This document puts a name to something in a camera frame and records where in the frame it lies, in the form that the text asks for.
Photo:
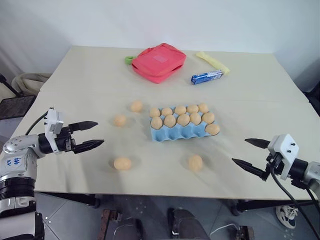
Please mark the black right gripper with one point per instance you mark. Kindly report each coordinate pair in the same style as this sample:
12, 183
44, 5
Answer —
274, 163

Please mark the brown egg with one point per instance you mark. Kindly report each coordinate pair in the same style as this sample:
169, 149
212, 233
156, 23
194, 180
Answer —
203, 107
195, 162
122, 163
180, 109
167, 111
154, 112
120, 120
192, 108
183, 119
212, 129
170, 120
195, 118
208, 118
136, 106
156, 123

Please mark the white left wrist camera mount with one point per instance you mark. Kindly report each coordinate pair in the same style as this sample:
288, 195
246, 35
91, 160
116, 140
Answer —
55, 120

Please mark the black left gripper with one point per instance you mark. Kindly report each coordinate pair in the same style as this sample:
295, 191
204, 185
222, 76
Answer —
64, 141

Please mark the black stand leg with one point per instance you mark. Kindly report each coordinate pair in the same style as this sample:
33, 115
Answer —
7, 86

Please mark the dark rounded shape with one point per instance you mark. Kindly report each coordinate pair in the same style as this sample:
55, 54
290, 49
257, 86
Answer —
190, 225
130, 230

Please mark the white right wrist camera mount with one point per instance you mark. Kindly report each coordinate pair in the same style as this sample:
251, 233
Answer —
285, 150

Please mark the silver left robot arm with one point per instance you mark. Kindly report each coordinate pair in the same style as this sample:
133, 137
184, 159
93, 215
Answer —
17, 160

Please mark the black table leg frame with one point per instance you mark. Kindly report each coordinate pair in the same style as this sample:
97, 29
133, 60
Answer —
262, 205

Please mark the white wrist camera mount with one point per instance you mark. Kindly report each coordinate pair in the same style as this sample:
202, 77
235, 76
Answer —
55, 120
285, 150

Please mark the blue and white box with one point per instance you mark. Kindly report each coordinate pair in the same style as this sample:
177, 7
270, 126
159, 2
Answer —
207, 77

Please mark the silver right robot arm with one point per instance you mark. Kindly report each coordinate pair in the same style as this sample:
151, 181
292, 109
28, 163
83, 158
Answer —
311, 172

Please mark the beige basket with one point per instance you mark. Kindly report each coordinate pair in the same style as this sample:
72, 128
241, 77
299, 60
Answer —
30, 78

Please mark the black furniture piece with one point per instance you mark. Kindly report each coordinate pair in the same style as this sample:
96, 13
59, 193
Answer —
313, 97

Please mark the black mat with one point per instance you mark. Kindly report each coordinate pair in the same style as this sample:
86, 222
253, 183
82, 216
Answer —
15, 107

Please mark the white sneaker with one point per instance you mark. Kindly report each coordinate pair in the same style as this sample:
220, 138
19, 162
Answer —
287, 216

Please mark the blue egg tray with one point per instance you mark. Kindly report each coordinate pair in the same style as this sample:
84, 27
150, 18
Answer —
175, 135

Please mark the red zip pouch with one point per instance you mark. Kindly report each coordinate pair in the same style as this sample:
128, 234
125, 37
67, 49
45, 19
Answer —
158, 62

